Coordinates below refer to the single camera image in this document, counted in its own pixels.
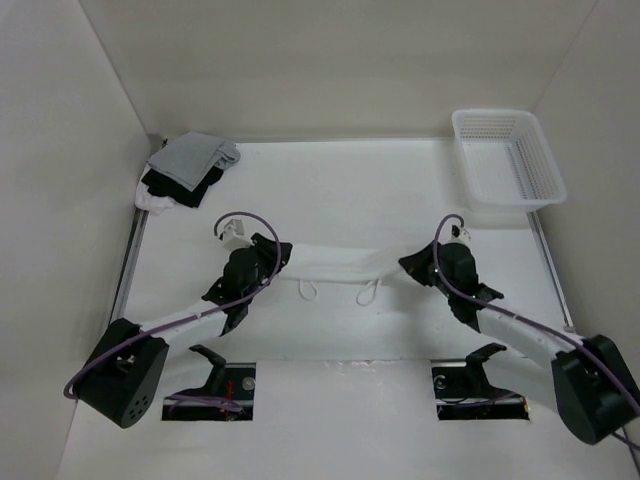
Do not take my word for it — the folded grey tank top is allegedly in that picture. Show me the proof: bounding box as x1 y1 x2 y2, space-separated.
149 132 241 190

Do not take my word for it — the folded black tank top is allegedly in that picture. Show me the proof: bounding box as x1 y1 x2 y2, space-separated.
142 167 224 208

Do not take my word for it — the white plastic basket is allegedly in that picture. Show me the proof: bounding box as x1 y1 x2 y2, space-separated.
451 109 567 214

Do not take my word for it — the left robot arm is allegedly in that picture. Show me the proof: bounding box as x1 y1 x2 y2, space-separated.
64 233 294 429

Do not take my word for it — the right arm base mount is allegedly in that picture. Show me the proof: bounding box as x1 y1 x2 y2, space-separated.
431 343 529 421

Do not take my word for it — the white tank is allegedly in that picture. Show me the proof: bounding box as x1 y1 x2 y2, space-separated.
134 182 175 215
279 244 415 307

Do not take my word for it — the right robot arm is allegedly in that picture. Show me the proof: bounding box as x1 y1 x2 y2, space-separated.
398 241 639 445

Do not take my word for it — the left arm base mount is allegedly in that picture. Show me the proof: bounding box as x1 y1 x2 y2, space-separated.
158 344 257 422

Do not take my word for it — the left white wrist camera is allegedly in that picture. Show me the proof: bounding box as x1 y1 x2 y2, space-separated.
218 219 253 252

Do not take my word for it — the folded white tank top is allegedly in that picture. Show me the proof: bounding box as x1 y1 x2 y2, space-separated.
134 182 175 215

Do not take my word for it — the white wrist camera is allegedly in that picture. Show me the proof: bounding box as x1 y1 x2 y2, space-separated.
218 219 253 252
450 225 471 245

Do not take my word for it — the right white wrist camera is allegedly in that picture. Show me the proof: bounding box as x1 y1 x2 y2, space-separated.
450 225 471 245

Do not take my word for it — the metal table edge rail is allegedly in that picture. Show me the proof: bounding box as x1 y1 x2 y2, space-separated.
96 133 166 340

